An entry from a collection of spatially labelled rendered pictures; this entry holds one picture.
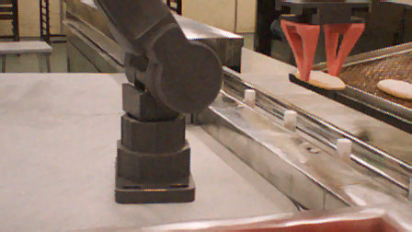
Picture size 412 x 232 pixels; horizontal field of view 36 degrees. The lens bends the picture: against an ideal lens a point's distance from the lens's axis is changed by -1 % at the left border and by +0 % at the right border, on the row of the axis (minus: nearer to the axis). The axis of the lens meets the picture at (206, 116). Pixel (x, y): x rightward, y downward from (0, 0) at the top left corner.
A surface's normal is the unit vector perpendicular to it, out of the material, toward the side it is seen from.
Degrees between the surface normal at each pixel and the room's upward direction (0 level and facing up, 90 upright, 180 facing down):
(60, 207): 0
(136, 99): 90
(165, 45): 90
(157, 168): 90
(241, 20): 90
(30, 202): 0
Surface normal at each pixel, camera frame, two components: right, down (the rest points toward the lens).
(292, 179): -0.94, 0.06
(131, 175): -0.44, 0.21
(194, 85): 0.47, 0.23
